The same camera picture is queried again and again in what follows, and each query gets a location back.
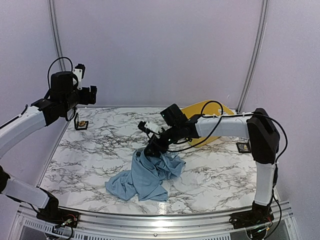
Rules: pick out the aluminium frame post left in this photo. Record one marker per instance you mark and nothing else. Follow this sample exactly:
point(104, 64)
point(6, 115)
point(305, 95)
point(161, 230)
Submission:
point(54, 28)

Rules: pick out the light blue printed t-shirt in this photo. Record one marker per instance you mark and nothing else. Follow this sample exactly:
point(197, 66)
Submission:
point(145, 177)

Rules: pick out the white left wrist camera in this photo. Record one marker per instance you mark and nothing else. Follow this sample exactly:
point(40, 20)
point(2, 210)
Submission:
point(78, 71)

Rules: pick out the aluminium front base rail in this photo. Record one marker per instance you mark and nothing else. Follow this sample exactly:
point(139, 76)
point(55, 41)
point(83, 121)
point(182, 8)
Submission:
point(111, 226)

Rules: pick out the aluminium frame post right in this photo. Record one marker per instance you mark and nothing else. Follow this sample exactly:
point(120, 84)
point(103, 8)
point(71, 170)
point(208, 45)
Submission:
point(262, 22)

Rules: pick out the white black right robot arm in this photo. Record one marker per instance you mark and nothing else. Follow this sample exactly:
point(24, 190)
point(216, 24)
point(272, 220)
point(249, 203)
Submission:
point(263, 143)

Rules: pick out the black display case left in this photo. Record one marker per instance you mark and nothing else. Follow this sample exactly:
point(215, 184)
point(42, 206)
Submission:
point(76, 121)

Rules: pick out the black display case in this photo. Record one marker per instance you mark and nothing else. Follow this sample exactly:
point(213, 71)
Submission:
point(76, 121)
point(244, 147)

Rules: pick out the aluminium frame post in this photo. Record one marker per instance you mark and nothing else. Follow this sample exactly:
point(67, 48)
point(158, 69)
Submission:
point(54, 28)
point(262, 22)

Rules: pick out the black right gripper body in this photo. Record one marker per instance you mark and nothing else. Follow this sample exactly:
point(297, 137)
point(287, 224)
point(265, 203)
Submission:
point(155, 142)

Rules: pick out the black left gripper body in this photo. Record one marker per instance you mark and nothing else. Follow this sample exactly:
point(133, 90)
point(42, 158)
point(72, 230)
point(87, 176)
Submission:
point(85, 99)

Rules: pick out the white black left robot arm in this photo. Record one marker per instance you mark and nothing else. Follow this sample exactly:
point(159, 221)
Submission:
point(65, 93)

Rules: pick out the black display case right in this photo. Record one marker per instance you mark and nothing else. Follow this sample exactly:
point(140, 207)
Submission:
point(244, 147)

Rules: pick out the yellow plastic basket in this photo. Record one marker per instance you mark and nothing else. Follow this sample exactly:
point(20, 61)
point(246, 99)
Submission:
point(212, 112)

